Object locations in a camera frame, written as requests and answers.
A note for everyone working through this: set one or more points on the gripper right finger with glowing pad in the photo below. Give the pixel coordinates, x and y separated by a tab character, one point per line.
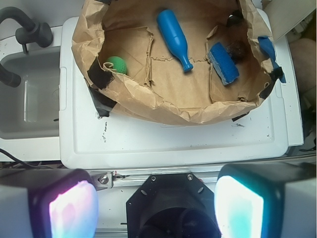
267	200

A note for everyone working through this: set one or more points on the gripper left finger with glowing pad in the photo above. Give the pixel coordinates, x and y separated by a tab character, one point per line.
47	203

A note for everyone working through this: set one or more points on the green dimpled ball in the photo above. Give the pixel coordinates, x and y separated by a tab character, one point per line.
117	64

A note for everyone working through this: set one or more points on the grey sink basin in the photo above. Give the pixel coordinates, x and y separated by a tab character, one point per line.
31	110

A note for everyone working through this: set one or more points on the blue sponge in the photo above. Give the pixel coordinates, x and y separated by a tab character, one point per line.
223	64

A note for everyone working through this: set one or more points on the dark brown lump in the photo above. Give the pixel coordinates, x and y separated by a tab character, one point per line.
237	51

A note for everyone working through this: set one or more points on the blue tape strip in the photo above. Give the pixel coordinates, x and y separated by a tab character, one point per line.
267	49

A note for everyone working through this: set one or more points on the brown paper bag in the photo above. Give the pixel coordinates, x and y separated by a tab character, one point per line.
155	87

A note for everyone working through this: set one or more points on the black faucet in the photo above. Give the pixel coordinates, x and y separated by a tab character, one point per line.
31	31

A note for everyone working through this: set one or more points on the blue plastic bottle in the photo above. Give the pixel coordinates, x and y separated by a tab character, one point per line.
174	37

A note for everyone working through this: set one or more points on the aluminium extrusion rail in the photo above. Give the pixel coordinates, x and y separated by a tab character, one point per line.
103	179

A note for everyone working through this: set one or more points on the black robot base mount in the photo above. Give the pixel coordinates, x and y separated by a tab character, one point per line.
172	206

